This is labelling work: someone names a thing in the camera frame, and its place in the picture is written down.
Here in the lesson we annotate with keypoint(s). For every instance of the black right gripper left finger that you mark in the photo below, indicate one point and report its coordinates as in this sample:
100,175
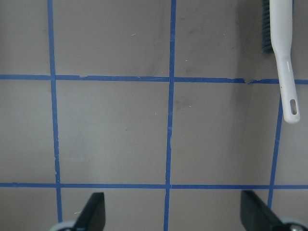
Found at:
91,218

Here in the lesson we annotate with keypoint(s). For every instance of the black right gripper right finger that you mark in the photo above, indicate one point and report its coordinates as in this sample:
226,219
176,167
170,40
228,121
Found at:
255,215

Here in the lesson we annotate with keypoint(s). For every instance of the white hand brush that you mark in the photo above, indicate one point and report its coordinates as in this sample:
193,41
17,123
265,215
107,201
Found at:
277,34

